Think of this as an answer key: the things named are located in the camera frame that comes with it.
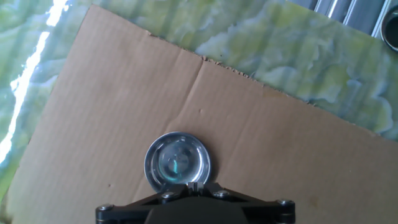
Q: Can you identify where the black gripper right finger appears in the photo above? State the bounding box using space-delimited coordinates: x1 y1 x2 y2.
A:
195 182 295 224

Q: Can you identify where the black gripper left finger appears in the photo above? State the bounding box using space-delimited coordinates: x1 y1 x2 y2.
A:
95 182 196 224

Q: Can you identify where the small metal cup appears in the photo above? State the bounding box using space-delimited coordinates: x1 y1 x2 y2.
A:
144 131 211 193

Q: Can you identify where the brown cardboard sheet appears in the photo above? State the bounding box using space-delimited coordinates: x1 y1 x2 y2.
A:
4 4 398 224

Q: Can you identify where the green marble pattern mat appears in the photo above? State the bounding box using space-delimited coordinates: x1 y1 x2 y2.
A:
0 0 398 203

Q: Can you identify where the small steel dish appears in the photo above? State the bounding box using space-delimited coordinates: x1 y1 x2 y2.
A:
379 4 398 52

